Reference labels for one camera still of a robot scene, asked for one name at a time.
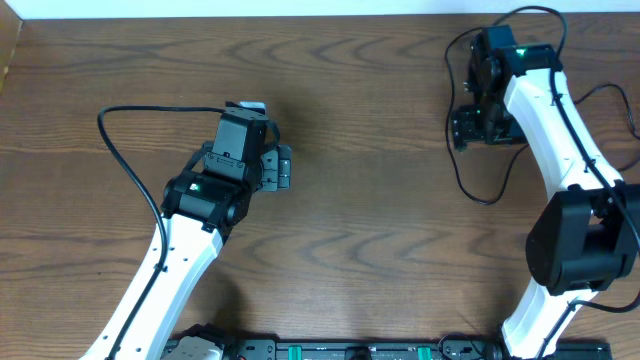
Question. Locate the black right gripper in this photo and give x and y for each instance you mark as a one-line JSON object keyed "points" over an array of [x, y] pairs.
{"points": [[465, 127]]}

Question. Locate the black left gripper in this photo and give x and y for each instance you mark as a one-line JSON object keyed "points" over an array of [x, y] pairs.
{"points": [[280, 165]]}

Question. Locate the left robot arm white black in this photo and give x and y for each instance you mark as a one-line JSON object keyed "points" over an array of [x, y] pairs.
{"points": [[200, 208]]}

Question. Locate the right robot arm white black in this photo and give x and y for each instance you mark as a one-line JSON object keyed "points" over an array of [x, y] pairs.
{"points": [[588, 234]]}

